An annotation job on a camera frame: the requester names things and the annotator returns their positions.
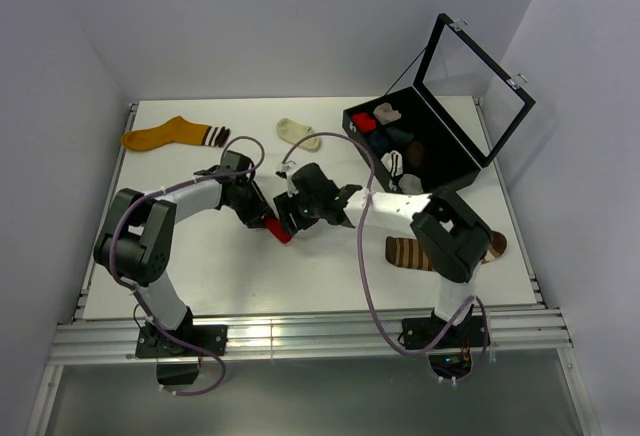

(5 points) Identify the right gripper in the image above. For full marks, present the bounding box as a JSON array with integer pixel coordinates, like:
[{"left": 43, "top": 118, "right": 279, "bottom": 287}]
[{"left": 273, "top": 188, "right": 323, "bottom": 237}]

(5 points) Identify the red sock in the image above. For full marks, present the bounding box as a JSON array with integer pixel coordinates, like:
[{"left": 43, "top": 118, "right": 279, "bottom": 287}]
[
  {"left": 351, "top": 112, "right": 377, "bottom": 133},
  {"left": 264, "top": 216, "right": 292, "bottom": 244}
]

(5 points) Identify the cream ankle sock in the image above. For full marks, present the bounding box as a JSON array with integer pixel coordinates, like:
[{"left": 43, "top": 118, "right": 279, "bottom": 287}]
[{"left": 275, "top": 118, "right": 321, "bottom": 152}]

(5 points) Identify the dark brown sock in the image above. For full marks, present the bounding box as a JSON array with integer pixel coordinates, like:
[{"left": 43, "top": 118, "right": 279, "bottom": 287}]
[{"left": 404, "top": 141, "right": 426, "bottom": 169}]

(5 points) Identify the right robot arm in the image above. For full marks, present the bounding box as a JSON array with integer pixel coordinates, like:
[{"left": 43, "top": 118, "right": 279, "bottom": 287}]
[{"left": 274, "top": 162, "right": 491, "bottom": 346}]

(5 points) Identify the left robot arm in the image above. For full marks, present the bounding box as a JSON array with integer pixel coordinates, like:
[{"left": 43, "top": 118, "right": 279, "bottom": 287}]
[{"left": 93, "top": 150, "right": 274, "bottom": 355}]

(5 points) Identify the rolled red sock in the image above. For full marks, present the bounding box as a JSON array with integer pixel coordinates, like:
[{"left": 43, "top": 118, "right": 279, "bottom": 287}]
[{"left": 351, "top": 112, "right": 377, "bottom": 133}]

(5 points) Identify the rolled teal sock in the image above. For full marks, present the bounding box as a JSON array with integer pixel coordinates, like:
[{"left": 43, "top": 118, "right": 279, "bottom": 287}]
[{"left": 368, "top": 132, "right": 390, "bottom": 157}]

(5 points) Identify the mustard yellow sock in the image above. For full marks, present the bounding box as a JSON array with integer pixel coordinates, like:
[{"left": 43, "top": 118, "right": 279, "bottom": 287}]
[{"left": 121, "top": 116, "right": 231, "bottom": 152}]

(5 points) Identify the rolled white striped sock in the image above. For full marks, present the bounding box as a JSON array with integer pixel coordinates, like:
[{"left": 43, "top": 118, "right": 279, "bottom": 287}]
[{"left": 381, "top": 150, "right": 404, "bottom": 178}]

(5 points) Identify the rolled grey sock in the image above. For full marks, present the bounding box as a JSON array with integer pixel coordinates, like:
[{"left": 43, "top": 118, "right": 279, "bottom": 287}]
[{"left": 398, "top": 173, "right": 424, "bottom": 195}]

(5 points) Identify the brown cream striped sock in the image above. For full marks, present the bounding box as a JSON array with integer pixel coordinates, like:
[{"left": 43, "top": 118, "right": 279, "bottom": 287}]
[{"left": 385, "top": 231, "right": 508, "bottom": 271}]

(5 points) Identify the rolled navy sock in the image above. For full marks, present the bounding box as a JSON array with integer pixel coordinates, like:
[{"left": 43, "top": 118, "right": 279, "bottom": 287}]
[{"left": 384, "top": 126, "right": 414, "bottom": 147}]

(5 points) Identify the rolled beige sock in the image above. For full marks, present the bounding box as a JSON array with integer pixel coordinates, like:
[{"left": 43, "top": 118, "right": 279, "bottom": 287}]
[{"left": 373, "top": 103, "right": 402, "bottom": 125}]

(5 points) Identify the black storage box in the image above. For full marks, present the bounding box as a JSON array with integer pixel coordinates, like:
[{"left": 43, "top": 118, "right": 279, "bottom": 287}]
[{"left": 342, "top": 13, "right": 536, "bottom": 193}]

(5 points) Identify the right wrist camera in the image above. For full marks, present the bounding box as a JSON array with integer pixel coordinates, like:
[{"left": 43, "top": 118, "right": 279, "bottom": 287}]
[{"left": 275, "top": 161, "right": 299, "bottom": 195}]

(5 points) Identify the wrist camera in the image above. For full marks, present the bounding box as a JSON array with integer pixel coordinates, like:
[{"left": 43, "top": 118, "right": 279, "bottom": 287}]
[
  {"left": 275, "top": 161, "right": 299, "bottom": 195},
  {"left": 219, "top": 150, "right": 254, "bottom": 176}
]

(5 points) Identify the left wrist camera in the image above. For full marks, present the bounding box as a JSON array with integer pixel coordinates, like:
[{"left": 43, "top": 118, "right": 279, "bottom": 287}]
[{"left": 219, "top": 150, "right": 254, "bottom": 176}]

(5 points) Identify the aluminium table frame rail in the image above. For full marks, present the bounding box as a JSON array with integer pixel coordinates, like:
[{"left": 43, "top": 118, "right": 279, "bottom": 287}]
[{"left": 47, "top": 308, "right": 573, "bottom": 366}]

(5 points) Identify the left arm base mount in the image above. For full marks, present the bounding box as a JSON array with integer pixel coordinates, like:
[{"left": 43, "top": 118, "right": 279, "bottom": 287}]
[{"left": 134, "top": 322, "right": 228, "bottom": 389}]

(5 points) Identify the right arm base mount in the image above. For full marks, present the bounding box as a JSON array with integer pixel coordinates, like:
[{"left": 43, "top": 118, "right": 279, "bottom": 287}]
[{"left": 397, "top": 314, "right": 491, "bottom": 350}]

